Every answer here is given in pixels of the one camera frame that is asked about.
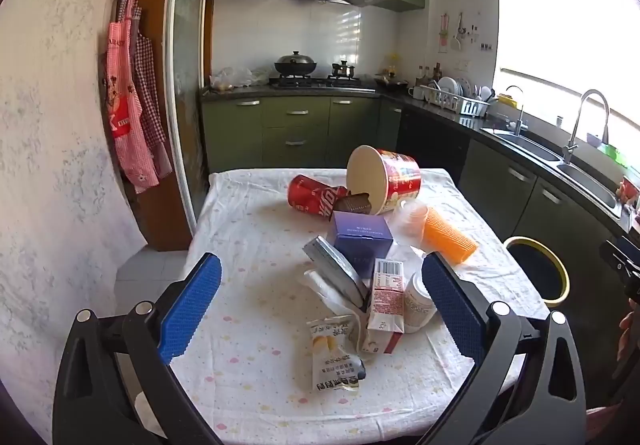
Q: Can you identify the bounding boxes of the white dish rack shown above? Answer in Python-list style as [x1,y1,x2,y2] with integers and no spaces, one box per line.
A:
[412,75,493,118]

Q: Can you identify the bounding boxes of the clear plastic bags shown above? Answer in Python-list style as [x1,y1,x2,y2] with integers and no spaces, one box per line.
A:
[209,66,273,90]

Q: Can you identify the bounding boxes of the pink quilted garment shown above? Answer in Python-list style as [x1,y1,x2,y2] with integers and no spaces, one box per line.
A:
[585,402,622,433]

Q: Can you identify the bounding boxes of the green plastic tray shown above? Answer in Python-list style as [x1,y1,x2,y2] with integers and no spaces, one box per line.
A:
[597,142,631,166]

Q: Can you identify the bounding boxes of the brown ribbed plastic container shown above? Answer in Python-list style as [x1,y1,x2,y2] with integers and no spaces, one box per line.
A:
[333,192,373,216]

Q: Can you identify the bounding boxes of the steel sink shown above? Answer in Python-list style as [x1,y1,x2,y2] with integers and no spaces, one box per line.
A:
[482,127,626,218]

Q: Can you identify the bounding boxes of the black gas stove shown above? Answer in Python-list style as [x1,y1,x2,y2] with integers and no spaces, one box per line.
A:
[269,74,363,90]

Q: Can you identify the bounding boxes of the white floral tablecloth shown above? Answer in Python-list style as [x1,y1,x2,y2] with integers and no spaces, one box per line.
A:
[187,168,551,443]

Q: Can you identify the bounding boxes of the silver foil packet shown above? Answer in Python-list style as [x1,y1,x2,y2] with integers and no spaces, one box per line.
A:
[302,235,371,306]

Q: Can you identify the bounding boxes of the green lower cabinets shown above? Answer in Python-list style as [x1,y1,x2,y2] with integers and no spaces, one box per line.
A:
[200,95,640,286]

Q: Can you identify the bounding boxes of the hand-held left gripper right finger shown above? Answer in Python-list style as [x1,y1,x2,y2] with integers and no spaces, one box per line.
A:
[421,251,586,445]

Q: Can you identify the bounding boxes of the small white plastic bottle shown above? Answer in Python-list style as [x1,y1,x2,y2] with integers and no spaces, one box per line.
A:
[402,270,438,335]

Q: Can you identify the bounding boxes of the glass sliding door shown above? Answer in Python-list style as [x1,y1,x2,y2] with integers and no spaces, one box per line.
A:
[167,0,216,226]

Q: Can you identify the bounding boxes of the red instant noodle bucket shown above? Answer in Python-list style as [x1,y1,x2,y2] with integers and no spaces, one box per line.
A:
[346,145,422,216]

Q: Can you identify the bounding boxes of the black wok with lid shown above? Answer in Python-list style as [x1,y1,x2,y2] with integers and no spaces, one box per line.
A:
[274,51,318,78]

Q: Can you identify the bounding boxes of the white snack packet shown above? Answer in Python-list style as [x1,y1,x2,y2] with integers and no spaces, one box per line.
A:
[306,315,367,393]

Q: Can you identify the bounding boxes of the bright window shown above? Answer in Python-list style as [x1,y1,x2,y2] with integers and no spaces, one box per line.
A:
[492,0,640,126]

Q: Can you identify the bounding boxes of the tall steel faucet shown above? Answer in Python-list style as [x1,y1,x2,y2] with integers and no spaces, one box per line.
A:
[562,89,612,166]

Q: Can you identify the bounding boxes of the red soda can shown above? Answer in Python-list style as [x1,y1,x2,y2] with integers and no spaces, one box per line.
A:
[287,174,348,220]

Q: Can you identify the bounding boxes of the person's right hand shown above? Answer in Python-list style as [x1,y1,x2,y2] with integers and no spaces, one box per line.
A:
[618,312,640,363]

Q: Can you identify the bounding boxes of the orange ribbed plastic cup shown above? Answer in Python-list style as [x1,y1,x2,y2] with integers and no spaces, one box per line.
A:
[421,206,479,265]

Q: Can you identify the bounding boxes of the dark bin with yellow rim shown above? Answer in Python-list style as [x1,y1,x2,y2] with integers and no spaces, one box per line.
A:
[501,236,572,310]

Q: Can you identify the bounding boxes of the red and white carton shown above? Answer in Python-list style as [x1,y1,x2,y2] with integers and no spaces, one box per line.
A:
[361,259,407,355]

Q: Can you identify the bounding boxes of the purple cardboard box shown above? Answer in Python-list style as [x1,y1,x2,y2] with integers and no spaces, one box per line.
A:
[326,210,396,283]

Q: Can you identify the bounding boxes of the person's right forearm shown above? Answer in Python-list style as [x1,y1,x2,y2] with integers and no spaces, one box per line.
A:
[606,356,640,410]

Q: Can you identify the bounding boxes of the clear plastic cup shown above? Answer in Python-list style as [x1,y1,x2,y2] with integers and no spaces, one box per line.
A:
[398,200,430,238]

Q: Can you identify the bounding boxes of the wooden door frame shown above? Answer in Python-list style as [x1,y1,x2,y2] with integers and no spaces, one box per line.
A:
[117,0,193,251]

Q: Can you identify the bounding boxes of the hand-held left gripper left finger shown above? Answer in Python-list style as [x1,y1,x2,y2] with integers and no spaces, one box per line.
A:
[52,252,223,445]

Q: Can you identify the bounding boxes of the small steel faucet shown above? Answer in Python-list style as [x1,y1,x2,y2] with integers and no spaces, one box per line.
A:
[505,85,528,136]

